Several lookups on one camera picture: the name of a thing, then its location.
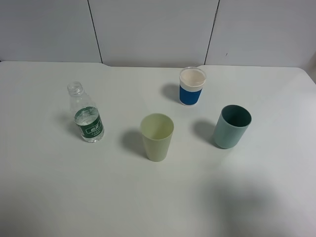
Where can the teal plastic cup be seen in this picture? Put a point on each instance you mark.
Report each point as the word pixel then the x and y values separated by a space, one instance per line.
pixel 231 125

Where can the clear green-label water bottle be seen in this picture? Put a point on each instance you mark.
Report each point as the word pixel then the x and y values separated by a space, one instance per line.
pixel 85 113

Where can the light green plastic cup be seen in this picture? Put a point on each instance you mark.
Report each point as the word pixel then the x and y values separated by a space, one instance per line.
pixel 157 130

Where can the blue white paper cup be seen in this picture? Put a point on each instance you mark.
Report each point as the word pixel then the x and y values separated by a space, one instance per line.
pixel 191 82

